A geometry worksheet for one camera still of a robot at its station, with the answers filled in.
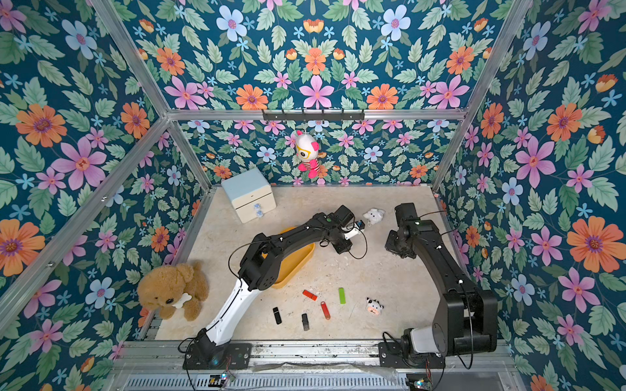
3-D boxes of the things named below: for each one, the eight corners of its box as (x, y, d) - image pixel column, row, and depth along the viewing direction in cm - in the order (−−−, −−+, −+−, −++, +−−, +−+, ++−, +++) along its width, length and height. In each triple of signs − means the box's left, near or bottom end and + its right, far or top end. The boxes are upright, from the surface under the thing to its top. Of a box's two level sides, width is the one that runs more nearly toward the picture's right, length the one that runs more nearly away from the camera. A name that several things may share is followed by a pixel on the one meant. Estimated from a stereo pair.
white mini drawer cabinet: (244, 227, 107) (232, 204, 95) (232, 205, 115) (220, 181, 103) (279, 210, 113) (272, 187, 101) (265, 190, 121) (258, 166, 109)
